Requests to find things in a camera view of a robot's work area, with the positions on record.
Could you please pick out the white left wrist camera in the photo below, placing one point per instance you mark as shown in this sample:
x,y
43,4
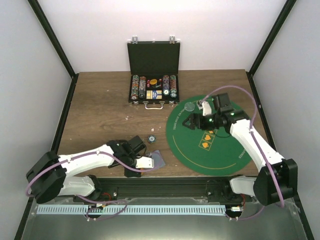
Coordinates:
x,y
144,162

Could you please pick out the yellow dealer chip in case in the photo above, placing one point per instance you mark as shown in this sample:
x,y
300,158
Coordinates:
x,y
153,81

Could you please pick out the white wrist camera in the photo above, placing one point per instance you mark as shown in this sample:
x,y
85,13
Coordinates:
x,y
204,107
144,162

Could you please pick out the clear dealer button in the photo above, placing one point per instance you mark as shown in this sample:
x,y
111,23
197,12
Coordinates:
x,y
189,106

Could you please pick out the round green poker mat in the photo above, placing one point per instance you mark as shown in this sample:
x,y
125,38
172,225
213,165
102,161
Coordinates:
x,y
211,153

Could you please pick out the light blue slotted strip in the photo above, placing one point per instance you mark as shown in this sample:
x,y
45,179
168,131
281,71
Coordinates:
x,y
65,209

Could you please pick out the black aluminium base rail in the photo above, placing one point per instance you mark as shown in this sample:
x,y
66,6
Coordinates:
x,y
214,189

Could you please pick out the grey playing card deck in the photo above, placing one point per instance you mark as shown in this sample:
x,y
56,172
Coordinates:
x,y
158,161

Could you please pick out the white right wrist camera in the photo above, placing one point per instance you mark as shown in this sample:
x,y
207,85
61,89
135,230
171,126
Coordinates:
x,y
204,107

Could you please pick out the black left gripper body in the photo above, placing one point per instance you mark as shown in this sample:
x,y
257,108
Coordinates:
x,y
128,173

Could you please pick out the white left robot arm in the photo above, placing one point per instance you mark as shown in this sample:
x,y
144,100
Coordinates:
x,y
56,175

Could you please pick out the black poker chip case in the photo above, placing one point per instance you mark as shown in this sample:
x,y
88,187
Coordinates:
x,y
154,59

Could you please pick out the boxed card decks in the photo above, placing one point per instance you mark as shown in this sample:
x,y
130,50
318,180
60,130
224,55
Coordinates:
x,y
154,94

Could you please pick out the chip row far left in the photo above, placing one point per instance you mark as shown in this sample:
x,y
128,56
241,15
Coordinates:
x,y
135,87

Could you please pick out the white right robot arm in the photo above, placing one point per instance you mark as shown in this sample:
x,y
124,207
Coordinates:
x,y
277,178

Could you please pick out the chip row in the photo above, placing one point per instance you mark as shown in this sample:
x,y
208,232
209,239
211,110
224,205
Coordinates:
x,y
142,87
173,86
135,87
166,85

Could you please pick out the chip row far right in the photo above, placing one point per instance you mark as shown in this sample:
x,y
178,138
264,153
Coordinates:
x,y
173,86

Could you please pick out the blue poker chip stack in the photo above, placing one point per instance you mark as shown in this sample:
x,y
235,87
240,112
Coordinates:
x,y
151,139

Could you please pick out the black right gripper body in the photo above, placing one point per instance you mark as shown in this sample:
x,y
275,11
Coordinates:
x,y
210,125

